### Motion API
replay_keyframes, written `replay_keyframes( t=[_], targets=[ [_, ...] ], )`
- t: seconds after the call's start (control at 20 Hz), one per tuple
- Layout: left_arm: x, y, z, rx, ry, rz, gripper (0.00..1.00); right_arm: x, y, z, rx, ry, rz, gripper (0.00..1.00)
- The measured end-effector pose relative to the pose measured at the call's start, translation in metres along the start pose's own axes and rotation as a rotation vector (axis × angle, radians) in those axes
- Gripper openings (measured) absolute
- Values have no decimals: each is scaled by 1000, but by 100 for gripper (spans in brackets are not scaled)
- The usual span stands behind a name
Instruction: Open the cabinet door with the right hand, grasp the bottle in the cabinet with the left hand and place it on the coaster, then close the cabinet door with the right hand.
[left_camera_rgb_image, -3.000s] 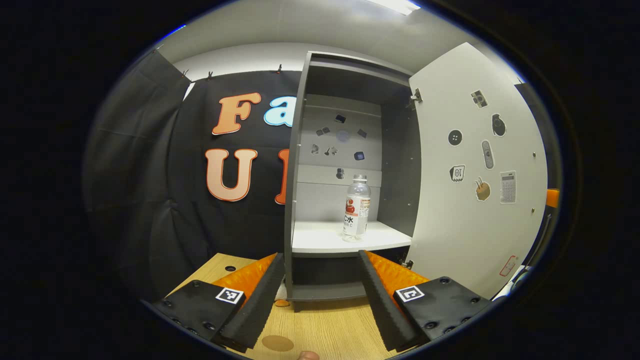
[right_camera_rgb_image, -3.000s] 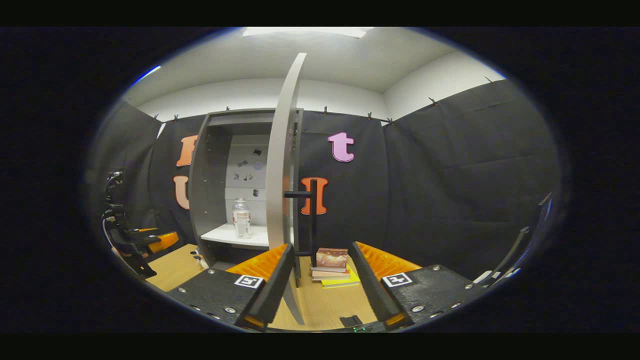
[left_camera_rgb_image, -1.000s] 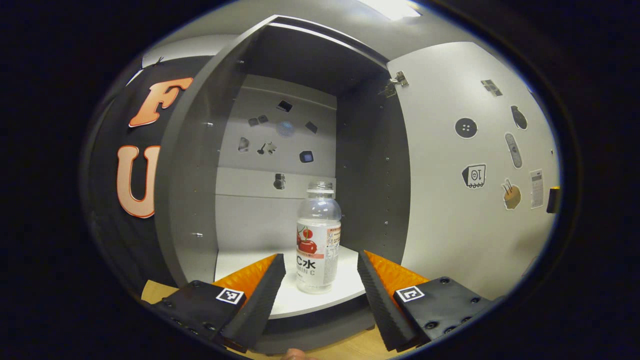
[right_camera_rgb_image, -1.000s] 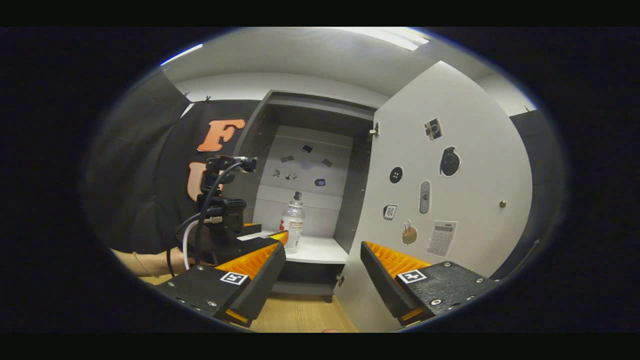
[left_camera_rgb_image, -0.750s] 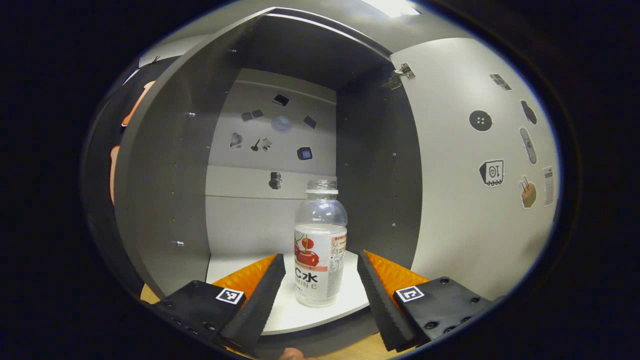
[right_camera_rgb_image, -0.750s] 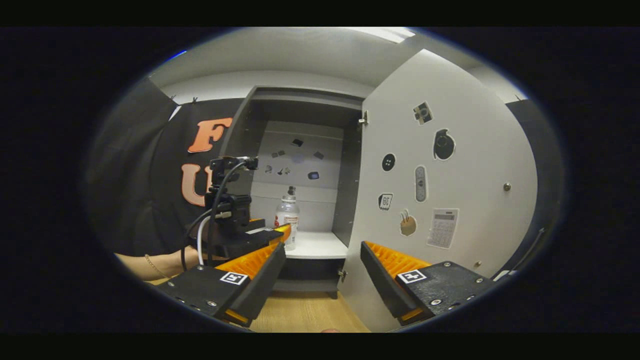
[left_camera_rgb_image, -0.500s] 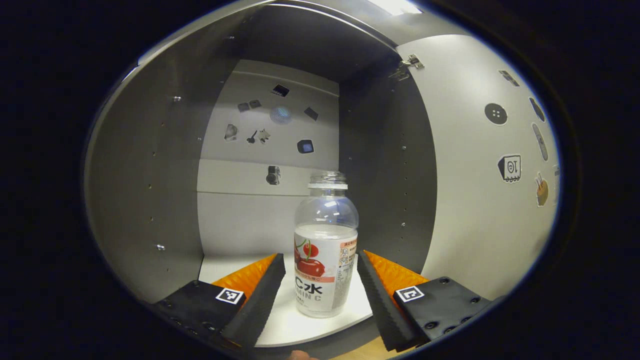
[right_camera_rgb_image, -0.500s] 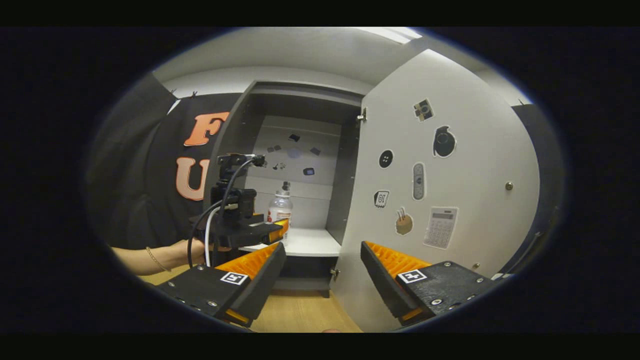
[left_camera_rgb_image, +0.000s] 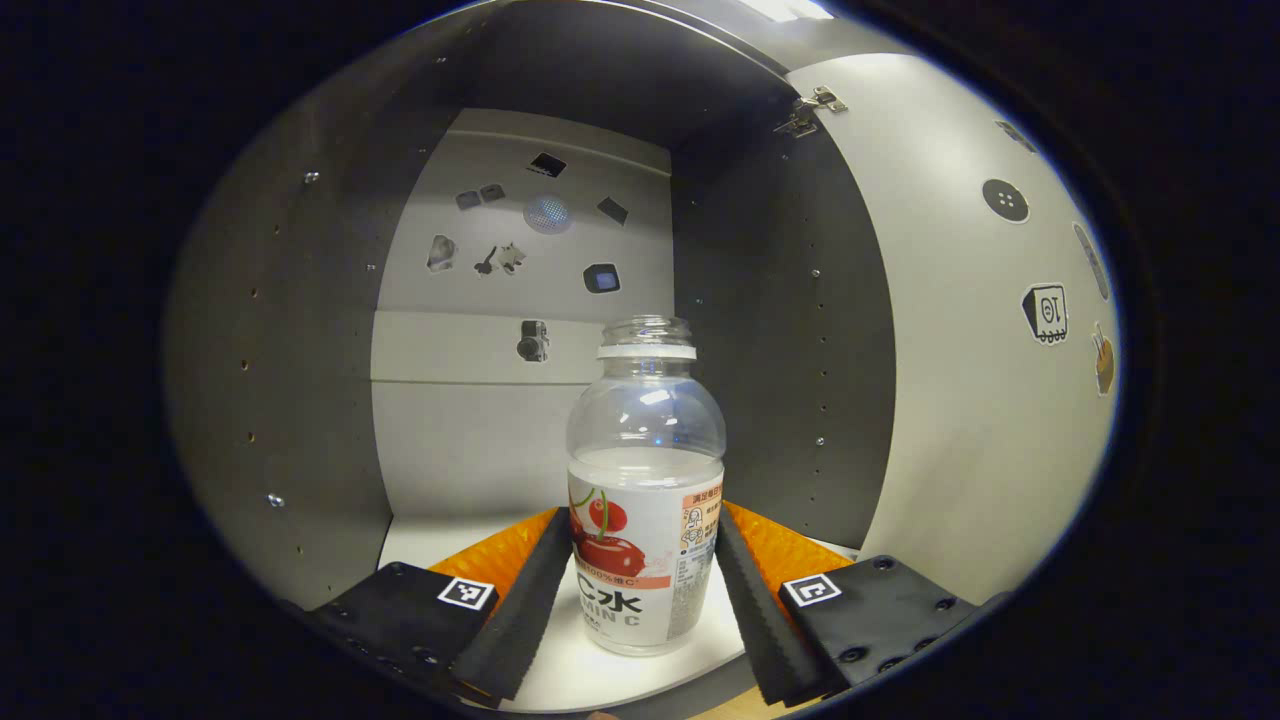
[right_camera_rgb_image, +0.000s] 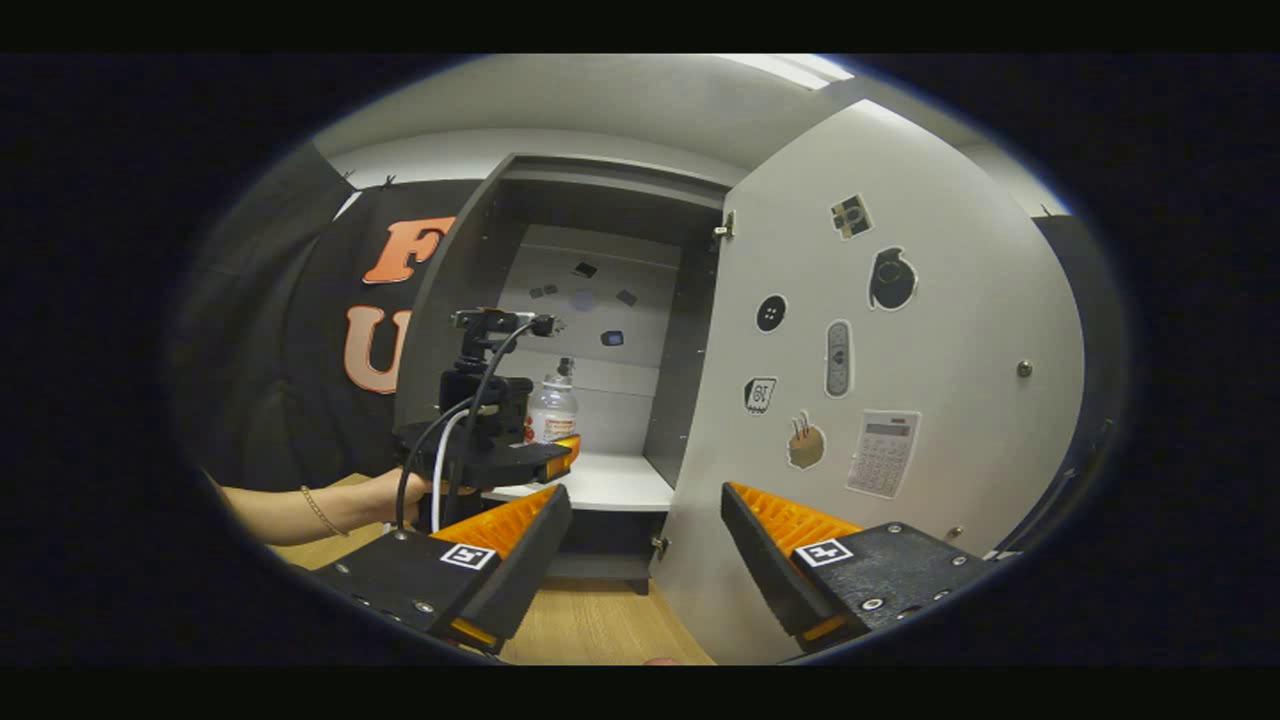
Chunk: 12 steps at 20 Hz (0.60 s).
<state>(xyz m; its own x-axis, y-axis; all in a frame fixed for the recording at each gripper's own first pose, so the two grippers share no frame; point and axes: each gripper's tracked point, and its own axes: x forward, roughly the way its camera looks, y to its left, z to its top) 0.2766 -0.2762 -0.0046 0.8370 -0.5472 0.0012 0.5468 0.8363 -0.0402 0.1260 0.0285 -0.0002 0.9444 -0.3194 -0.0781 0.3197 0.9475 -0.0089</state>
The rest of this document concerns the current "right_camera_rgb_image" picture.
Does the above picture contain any dark grey cabinet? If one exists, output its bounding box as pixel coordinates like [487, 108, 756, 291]
[393, 152, 751, 598]

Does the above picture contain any white cable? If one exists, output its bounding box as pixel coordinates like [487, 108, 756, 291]
[431, 405, 471, 533]

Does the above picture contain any beige cabinet door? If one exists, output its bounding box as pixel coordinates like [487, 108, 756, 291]
[648, 100, 1086, 666]

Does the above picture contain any white cabinet shelf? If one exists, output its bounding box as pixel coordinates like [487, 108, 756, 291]
[480, 452, 676, 513]

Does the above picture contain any black backdrop cloth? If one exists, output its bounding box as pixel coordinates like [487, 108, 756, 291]
[170, 140, 1131, 561]

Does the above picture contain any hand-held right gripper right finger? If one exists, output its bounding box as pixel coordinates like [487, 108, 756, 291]
[721, 482, 1001, 653]

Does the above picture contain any ceiling light panel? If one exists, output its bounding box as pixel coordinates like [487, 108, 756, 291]
[720, 54, 856, 91]

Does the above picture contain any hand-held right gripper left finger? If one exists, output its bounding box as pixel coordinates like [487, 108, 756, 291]
[305, 485, 574, 656]

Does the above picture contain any thin gold bracelet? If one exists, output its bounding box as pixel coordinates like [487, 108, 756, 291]
[300, 485, 349, 538]

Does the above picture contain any clear plastic bottle red label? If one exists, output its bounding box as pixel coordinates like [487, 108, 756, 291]
[525, 357, 581, 446]

